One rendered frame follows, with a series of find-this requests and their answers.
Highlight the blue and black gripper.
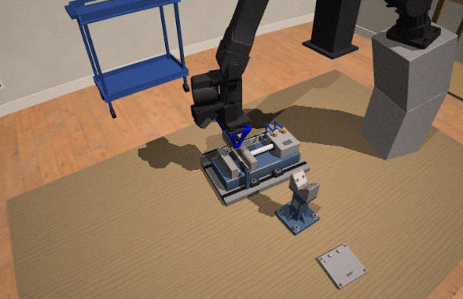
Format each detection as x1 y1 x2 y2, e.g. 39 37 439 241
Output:
215 98 252 148

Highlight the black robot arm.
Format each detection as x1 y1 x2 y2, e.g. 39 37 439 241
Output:
190 0 441 129

